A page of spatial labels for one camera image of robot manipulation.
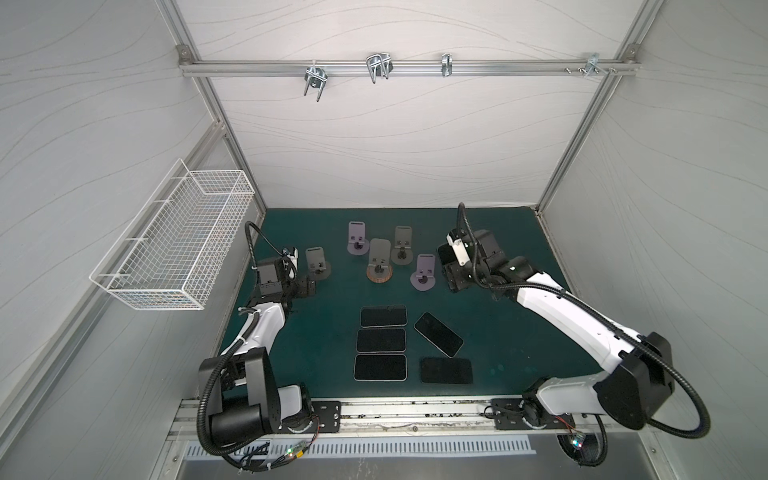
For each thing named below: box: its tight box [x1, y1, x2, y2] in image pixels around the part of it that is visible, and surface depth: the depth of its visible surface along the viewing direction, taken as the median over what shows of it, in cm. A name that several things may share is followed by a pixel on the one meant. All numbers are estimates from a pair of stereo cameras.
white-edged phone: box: [353, 354, 408, 381], surface depth 84 cm
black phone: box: [421, 357, 473, 384], surface depth 83 cm
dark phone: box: [438, 244, 458, 266], surface depth 78 cm
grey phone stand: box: [305, 246, 331, 279], surface depth 98 cm
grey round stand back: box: [391, 226, 414, 265], surface depth 103 cm
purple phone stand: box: [410, 254, 436, 292], surface depth 99 cm
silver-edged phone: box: [414, 311, 464, 358], surface depth 90 cm
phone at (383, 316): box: [360, 305, 408, 328], surface depth 94 cm
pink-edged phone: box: [356, 328, 406, 353], surface depth 87 cm
